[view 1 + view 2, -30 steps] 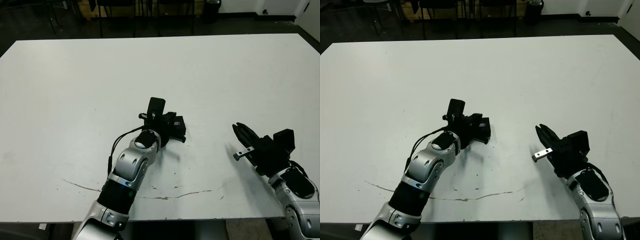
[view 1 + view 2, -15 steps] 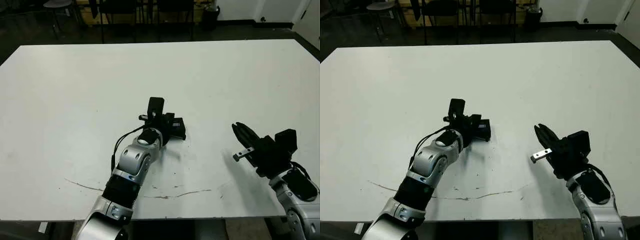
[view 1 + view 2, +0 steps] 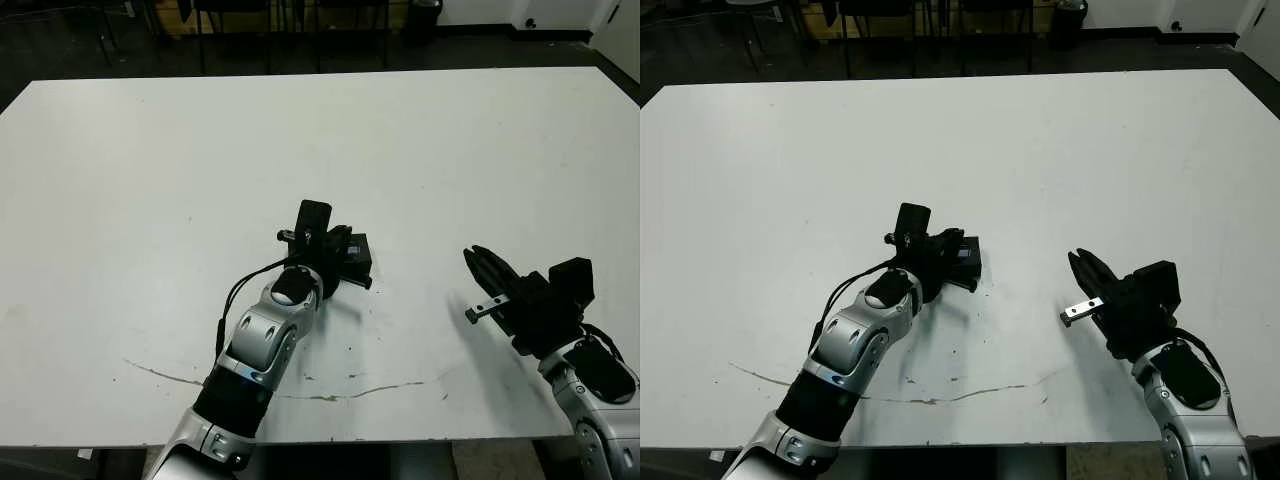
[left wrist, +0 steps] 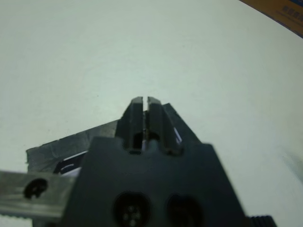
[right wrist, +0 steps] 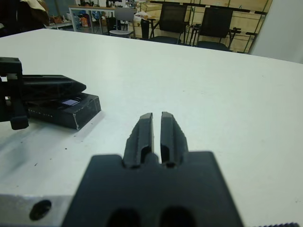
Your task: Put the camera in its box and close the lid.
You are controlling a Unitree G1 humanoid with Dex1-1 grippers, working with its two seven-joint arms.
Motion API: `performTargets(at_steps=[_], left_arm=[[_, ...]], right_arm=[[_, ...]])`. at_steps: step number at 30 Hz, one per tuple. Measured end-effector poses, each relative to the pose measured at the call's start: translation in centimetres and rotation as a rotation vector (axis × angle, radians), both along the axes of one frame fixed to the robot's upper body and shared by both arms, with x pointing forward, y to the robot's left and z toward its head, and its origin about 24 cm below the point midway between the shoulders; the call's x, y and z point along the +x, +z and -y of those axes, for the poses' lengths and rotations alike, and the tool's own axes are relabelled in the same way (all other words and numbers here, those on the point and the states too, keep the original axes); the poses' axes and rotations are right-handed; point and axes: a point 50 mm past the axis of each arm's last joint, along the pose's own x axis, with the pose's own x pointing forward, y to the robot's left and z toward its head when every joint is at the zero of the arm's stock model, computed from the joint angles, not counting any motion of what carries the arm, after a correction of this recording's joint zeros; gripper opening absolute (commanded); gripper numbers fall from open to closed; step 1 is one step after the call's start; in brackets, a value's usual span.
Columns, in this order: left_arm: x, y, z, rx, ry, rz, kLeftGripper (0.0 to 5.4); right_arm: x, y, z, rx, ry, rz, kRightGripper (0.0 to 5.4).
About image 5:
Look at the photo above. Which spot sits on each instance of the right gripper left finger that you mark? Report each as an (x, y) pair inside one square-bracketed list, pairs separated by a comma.
[(139, 144)]

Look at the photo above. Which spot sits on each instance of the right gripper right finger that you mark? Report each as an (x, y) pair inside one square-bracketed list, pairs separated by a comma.
[(172, 142)]

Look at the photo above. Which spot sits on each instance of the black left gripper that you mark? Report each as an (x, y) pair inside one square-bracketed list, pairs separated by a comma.
[(11, 94)]

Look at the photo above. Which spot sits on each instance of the black printed box lid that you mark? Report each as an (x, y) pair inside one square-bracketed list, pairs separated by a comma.
[(71, 111)]

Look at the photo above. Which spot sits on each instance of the orange bag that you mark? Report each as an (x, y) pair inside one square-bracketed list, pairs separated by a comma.
[(84, 20)]

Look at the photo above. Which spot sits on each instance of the person in dark clothes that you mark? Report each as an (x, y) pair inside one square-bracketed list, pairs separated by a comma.
[(23, 16)]

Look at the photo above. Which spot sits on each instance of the black computer tower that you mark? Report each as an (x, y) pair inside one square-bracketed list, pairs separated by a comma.
[(111, 24)]

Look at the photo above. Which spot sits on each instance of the grey chair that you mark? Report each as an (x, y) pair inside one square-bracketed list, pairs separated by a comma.
[(124, 16)]

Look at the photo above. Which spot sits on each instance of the wooden crate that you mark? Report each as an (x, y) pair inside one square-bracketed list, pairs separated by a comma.
[(151, 9), (246, 21), (241, 42)]

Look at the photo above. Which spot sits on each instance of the black stand pole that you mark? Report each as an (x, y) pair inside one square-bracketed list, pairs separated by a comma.
[(191, 21)]

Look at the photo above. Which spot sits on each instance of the white frame wooden desk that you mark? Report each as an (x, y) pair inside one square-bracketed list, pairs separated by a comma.
[(94, 8)]

